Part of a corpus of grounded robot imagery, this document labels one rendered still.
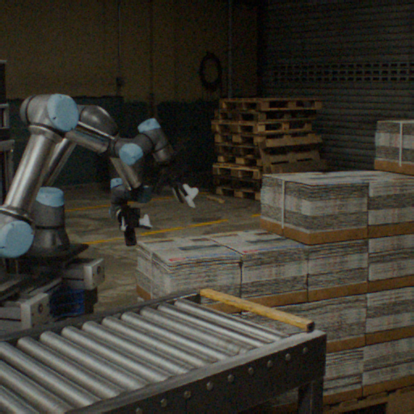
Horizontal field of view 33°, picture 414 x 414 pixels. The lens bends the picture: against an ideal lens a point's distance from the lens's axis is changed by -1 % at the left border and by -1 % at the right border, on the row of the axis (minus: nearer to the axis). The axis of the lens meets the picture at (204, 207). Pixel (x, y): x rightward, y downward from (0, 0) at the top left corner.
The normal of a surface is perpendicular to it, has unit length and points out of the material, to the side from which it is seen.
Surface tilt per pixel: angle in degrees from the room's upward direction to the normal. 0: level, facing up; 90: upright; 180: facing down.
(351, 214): 90
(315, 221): 90
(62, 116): 84
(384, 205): 90
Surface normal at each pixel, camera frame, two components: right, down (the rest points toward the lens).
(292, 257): 0.41, 0.15
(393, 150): -0.90, 0.07
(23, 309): -0.23, 0.16
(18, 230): 0.71, 0.23
